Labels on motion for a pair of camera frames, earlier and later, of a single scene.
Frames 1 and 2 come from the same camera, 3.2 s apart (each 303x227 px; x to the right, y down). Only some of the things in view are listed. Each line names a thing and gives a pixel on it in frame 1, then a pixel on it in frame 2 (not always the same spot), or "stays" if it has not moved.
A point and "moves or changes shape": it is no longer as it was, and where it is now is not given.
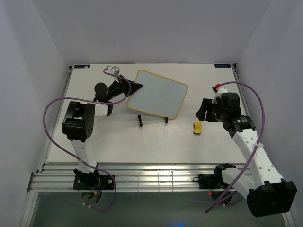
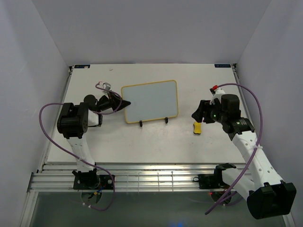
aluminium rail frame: [131, 176] stays
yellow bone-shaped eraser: [197, 127] stays
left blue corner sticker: [81, 66] stays
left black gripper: [122, 82] -> [113, 98]
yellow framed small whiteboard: [158, 95] moves or changes shape
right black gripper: [207, 104] stays
